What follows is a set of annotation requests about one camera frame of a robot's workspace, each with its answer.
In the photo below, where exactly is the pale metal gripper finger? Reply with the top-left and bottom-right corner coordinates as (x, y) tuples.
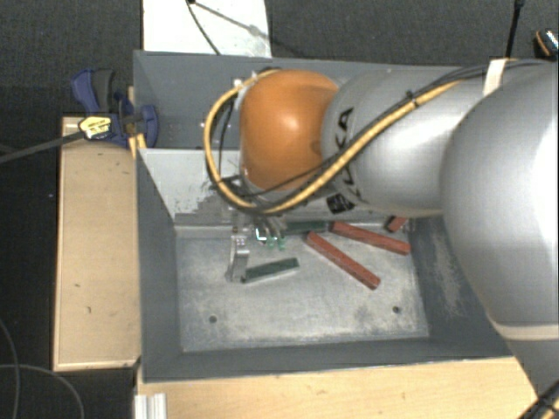
(224, 231), (239, 283)
(237, 233), (253, 285)

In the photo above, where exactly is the dark green flat block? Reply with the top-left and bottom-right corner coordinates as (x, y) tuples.
(286, 219), (329, 236)
(243, 257), (301, 285)

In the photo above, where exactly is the grey metal bin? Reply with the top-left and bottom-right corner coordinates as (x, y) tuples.
(132, 49), (528, 382)

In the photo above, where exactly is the red-brown flat block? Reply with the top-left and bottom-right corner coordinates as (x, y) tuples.
(328, 220), (413, 257)
(383, 215), (410, 234)
(303, 230), (383, 292)

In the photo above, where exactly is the pale wood flat board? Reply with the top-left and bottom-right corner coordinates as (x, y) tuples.
(52, 115), (143, 373)

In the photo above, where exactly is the black cylinder on white bracket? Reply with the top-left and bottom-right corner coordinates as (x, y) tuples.
(325, 192), (357, 216)

